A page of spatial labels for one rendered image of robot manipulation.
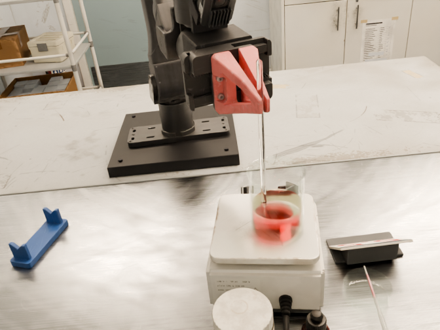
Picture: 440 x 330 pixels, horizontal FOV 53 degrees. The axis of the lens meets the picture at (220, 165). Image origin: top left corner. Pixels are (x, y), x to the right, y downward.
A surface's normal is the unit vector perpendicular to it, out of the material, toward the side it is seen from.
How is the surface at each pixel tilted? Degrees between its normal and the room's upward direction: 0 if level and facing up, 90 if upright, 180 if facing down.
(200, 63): 92
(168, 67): 76
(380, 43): 90
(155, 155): 1
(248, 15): 90
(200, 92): 92
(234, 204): 0
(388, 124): 0
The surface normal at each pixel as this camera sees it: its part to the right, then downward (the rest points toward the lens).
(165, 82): 0.29, 0.26
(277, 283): -0.11, 0.53
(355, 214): -0.09, -0.84
